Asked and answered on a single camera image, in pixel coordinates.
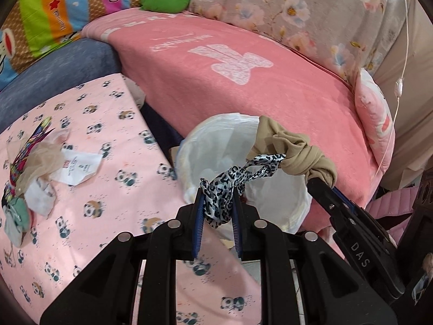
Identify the colourful striped hair band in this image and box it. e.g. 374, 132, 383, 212
3, 117, 55, 207

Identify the pink quilted bag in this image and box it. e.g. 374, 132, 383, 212
367, 186, 418, 241

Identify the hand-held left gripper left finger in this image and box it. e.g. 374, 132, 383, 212
40, 191, 204, 325

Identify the leopard print ribbon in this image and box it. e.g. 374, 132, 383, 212
199, 153, 287, 228

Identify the grey floral sheet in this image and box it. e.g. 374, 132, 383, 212
156, 0, 411, 78

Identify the striped monkey print pillow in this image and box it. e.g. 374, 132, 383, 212
0, 0, 156, 90

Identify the bin with white bag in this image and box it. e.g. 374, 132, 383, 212
175, 112, 313, 234

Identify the white cable with switch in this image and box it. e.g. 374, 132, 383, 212
377, 0, 410, 177

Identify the beige knotted stocking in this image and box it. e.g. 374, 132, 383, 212
248, 116, 338, 187

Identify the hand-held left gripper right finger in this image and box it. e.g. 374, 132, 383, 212
232, 194, 398, 325

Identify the blue denim cushion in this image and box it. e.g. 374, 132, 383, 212
0, 37, 122, 131

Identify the pink pillow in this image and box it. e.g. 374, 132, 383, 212
352, 68, 396, 190

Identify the pink panda print tablecloth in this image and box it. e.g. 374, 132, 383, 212
0, 73, 268, 325

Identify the translucent pale stocking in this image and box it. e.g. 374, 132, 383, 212
15, 130, 70, 193

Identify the white tissue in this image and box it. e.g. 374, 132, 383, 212
25, 179, 56, 218

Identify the white paper receipt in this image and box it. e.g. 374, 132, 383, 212
51, 144, 102, 187

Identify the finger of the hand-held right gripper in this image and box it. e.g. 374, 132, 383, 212
332, 186, 389, 242
305, 176, 346, 232

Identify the pink blanket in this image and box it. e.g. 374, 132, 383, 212
81, 8, 383, 241

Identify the mint green cloth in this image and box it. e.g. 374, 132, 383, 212
3, 198, 34, 248

